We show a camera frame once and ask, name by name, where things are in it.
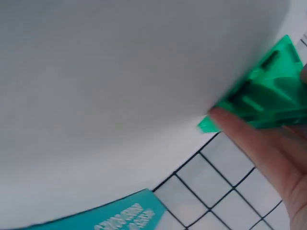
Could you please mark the person's right hand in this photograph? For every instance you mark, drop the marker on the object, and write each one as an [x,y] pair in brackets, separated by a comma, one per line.
[275,153]

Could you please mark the person's right fingers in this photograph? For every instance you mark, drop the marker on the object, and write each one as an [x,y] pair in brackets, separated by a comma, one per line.
[244,134]

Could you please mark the green translucent plastic piece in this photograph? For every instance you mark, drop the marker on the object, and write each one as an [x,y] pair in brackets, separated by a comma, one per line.
[271,91]

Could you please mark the teal box with white print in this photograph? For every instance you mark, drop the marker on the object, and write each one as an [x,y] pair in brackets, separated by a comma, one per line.
[108,215]

